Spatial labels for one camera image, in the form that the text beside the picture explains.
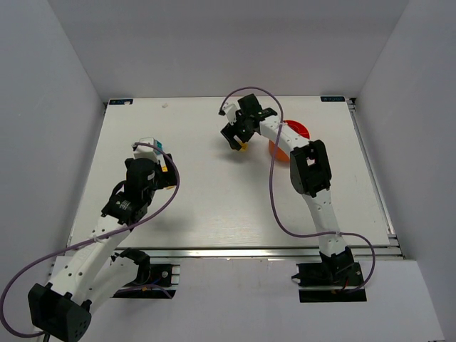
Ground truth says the purple cable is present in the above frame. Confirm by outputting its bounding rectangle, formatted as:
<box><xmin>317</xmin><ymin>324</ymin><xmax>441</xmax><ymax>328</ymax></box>
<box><xmin>0</xmin><ymin>141</ymin><xmax>182</xmax><ymax>338</ymax></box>
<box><xmin>217</xmin><ymin>86</ymin><xmax>377</xmax><ymax>294</ymax></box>

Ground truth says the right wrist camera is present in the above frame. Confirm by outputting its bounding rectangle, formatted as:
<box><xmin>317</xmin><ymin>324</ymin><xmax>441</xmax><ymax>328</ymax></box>
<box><xmin>218</xmin><ymin>103</ymin><xmax>238</xmax><ymax>125</ymax></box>

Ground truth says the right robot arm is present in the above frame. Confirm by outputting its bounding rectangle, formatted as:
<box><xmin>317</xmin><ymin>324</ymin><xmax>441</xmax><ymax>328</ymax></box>
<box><xmin>219</xmin><ymin>94</ymin><xmax>354</xmax><ymax>271</ymax></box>

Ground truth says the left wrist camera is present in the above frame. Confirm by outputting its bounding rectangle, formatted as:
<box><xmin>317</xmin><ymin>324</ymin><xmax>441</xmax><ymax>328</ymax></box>
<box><xmin>132</xmin><ymin>137</ymin><xmax>165</xmax><ymax>166</ymax></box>

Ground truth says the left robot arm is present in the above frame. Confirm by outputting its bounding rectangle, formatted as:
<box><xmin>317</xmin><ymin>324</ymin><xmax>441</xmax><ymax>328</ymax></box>
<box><xmin>28</xmin><ymin>151</ymin><xmax>178</xmax><ymax>341</ymax></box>

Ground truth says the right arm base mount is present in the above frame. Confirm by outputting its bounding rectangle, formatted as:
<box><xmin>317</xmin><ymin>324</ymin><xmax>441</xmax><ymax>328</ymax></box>
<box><xmin>291</xmin><ymin>262</ymin><xmax>367</xmax><ymax>304</ymax></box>

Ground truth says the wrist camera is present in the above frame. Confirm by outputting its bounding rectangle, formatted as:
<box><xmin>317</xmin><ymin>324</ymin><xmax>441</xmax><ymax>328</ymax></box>
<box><xmin>132</xmin><ymin>137</ymin><xmax>165</xmax><ymax>166</ymax></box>
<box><xmin>218</xmin><ymin>103</ymin><xmax>238</xmax><ymax>125</ymax></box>

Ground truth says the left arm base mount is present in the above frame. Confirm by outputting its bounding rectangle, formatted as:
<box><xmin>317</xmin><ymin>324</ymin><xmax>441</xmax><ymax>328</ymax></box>
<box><xmin>110</xmin><ymin>249</ymin><xmax>180</xmax><ymax>299</ymax></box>

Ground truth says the left corner label sticker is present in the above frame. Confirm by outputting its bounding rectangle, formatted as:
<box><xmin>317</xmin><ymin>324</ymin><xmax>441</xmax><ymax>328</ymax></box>
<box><xmin>108</xmin><ymin>99</ymin><xmax>133</xmax><ymax>105</ymax></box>

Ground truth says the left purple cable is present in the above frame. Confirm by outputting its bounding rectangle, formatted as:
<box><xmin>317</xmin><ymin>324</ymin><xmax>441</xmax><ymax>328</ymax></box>
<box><xmin>0</xmin><ymin>141</ymin><xmax>182</xmax><ymax>338</ymax></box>

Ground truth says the right corner label sticker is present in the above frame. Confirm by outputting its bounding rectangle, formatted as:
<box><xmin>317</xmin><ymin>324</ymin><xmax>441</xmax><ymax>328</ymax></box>
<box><xmin>320</xmin><ymin>96</ymin><xmax>346</xmax><ymax>103</ymax></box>

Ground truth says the orange round divided container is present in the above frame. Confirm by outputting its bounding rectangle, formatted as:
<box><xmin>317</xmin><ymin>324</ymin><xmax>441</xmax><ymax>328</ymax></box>
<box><xmin>261</xmin><ymin>120</ymin><xmax>311</xmax><ymax>163</ymax></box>

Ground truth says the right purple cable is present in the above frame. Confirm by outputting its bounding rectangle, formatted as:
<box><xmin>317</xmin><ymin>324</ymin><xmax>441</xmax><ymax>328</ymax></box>
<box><xmin>217</xmin><ymin>86</ymin><xmax>377</xmax><ymax>294</ymax></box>

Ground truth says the corner label sticker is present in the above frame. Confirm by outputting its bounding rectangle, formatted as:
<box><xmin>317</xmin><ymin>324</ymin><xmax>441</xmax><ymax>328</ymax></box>
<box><xmin>320</xmin><ymin>96</ymin><xmax>346</xmax><ymax>103</ymax></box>
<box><xmin>108</xmin><ymin>99</ymin><xmax>133</xmax><ymax>105</ymax></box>

